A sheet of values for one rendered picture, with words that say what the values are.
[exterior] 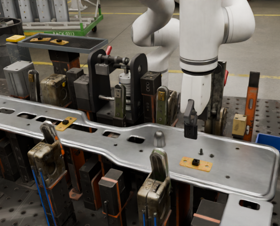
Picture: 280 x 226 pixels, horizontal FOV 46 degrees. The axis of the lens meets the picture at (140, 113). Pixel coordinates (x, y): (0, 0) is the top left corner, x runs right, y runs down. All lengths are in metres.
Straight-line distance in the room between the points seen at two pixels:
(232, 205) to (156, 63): 0.86
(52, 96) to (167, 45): 0.55
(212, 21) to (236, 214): 0.42
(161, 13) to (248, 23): 0.56
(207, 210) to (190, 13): 0.44
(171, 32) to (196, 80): 0.74
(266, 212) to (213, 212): 0.12
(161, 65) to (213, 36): 0.82
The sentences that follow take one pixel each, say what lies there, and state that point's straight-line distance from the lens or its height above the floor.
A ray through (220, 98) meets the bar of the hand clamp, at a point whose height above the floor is 1.11.
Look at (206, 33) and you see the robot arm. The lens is 0.69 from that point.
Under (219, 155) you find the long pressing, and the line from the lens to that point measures 0.94.
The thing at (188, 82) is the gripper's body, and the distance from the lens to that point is 0.72.
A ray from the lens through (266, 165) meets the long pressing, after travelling 0.93.
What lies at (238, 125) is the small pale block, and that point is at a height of 1.05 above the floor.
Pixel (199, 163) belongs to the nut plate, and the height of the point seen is 1.00.
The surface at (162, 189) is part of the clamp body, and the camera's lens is 0.76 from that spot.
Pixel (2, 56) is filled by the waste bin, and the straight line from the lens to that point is 3.95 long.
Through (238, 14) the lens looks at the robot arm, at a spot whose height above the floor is 1.40.
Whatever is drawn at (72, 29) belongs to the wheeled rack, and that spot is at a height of 0.28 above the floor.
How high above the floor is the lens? 1.57
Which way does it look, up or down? 30 degrees down
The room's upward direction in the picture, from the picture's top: 4 degrees counter-clockwise
